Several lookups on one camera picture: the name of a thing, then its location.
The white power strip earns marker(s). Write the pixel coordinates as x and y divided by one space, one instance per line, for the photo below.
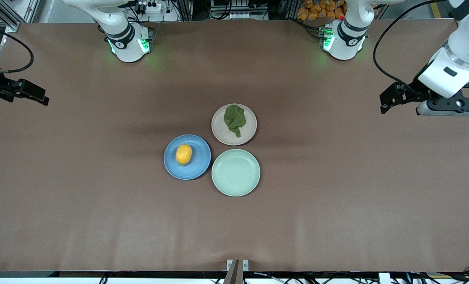
151 6

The pile of orange fruits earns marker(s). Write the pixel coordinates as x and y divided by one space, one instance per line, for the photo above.
313 10

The green lettuce leaf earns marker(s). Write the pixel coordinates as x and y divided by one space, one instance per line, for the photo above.
234 116

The metal table edge bracket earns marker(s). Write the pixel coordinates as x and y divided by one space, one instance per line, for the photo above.
234 274

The blue plate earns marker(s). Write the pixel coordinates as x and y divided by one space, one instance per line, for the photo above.
201 165

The pale beige plate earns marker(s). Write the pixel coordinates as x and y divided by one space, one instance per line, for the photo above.
218 128

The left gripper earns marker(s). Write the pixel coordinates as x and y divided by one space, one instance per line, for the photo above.
413 91

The yellow lemon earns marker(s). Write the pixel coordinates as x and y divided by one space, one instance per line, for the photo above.
183 154

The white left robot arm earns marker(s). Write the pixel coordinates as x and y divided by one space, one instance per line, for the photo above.
347 39

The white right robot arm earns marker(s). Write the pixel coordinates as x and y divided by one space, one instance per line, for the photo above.
120 35

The mint green plate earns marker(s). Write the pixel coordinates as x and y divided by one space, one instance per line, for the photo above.
235 172

